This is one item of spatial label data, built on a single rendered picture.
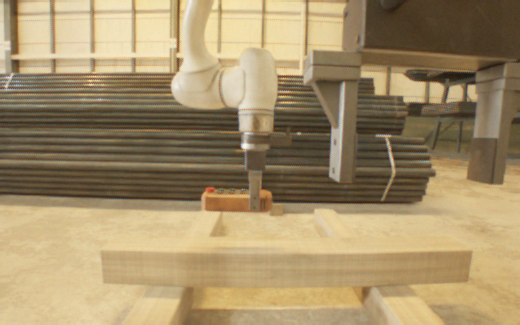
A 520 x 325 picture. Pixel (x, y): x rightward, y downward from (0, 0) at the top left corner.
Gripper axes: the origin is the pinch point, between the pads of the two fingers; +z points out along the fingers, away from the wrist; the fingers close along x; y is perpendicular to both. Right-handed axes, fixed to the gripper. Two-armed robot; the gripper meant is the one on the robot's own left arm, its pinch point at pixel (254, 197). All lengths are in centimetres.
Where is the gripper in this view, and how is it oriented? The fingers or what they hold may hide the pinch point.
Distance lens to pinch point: 68.3
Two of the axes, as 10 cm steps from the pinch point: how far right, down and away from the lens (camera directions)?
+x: 0.3, 1.2, -9.9
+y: -10.0, -0.2, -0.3
